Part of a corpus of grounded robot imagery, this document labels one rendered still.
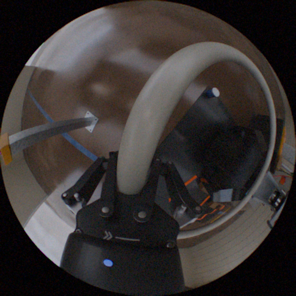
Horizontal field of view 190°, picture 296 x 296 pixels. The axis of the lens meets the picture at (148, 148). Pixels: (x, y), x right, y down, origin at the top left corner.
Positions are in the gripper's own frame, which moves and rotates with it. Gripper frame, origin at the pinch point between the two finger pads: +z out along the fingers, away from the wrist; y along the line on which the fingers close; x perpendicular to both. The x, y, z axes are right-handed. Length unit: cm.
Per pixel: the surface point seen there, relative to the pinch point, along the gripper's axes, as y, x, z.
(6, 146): -66, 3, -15
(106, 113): -42, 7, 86
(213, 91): 67, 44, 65
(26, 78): -502, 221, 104
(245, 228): 498, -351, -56
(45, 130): -66, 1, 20
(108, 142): -39, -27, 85
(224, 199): 65, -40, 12
